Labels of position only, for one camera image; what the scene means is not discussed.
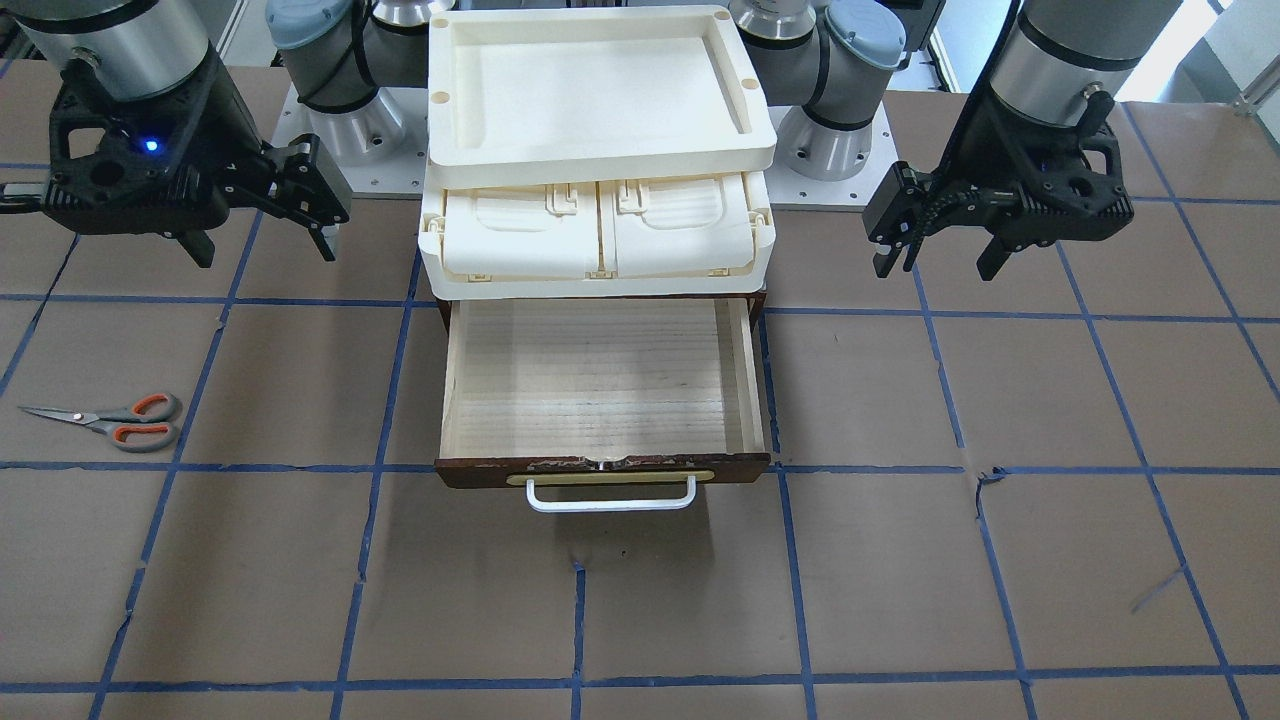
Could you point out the orange grey scissors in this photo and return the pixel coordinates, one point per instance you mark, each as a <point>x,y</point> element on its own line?
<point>144,426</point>

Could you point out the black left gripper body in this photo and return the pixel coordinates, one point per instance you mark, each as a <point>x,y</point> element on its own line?
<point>968,150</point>

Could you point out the dark brown drawer cabinet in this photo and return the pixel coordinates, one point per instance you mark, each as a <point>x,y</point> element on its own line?
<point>764,302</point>

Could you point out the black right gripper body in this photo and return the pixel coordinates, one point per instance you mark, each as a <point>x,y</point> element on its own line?
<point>232,128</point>

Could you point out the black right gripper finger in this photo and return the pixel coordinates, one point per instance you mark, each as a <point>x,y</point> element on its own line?
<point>325,241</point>
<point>199,247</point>

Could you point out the cream plastic storage box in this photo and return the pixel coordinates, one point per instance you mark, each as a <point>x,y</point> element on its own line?
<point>701,235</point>

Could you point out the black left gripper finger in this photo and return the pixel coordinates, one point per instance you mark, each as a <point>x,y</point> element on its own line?
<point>994,256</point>
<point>887,258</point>

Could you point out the wooden drawer with white handle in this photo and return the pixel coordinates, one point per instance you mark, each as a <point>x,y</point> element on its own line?
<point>603,404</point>

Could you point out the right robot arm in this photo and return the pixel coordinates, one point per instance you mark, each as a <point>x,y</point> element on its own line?
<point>343,57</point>

